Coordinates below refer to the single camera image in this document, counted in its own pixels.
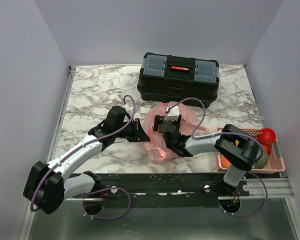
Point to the silver aluminium frame rail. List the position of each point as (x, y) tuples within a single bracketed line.
[(277, 188)]

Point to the black toolbox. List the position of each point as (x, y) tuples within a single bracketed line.
[(165, 78)]

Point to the orange fake fruit green stem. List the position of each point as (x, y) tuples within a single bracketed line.
[(267, 148)]

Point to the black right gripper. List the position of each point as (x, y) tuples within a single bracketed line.
[(159, 120)]

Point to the black mounting rail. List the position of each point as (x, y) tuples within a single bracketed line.
[(161, 190)]

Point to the orange fake peach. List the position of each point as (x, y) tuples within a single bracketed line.
[(225, 163)]

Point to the pink plastic basket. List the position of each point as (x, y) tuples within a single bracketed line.
[(275, 162)]

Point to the red fake apple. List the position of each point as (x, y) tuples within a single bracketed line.
[(266, 136)]

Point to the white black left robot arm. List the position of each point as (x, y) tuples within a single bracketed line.
[(49, 184)]

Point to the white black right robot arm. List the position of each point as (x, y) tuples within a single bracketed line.
[(240, 148)]

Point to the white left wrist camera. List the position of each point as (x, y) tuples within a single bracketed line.
[(130, 108)]

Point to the green yellow patterned fake fruit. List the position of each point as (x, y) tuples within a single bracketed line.
[(262, 161)]

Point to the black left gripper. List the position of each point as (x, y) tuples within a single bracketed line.
[(139, 135)]

